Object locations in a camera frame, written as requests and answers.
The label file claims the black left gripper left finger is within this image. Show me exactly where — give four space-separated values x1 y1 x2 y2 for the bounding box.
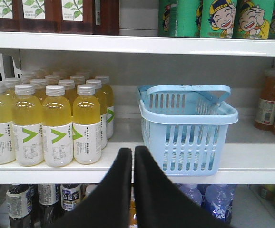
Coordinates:
48 148 132 228

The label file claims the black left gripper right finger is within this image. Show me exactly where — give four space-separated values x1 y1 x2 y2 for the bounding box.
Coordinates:
134 146 229 228

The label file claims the light blue plastic basket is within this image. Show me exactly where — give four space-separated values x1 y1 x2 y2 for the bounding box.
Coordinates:
137 85 238 176

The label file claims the blue sports drink bottle left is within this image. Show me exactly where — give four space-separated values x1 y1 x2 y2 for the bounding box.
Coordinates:
179 184 202 206

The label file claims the dark tea bottle right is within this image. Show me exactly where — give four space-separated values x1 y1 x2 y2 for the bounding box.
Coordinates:
60 183 82 212

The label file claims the dark tea bottle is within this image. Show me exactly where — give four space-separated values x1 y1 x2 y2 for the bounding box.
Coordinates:
38 184 61 228
6 184 34 228
60 183 82 212

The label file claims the dark tea bottle middle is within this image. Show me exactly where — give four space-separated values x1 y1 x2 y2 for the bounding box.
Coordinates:
38 184 61 228

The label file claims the dark tea bottle left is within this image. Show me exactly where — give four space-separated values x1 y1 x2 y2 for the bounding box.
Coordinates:
6 184 34 228

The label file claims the white store shelving unit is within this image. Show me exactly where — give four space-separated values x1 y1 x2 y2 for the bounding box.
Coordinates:
0 0 275 228

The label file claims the orange C100 bottle front left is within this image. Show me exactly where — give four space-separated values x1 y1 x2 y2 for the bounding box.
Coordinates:
254 68 275 131

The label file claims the green cartoon can left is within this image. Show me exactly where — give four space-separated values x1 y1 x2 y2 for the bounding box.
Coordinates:
200 0 237 39

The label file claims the green cartoon can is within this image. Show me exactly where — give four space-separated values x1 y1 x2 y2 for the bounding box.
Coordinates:
200 0 237 39
233 0 275 40

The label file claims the green cartoon can right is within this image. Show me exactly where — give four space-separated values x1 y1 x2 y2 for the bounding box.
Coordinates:
233 0 275 40

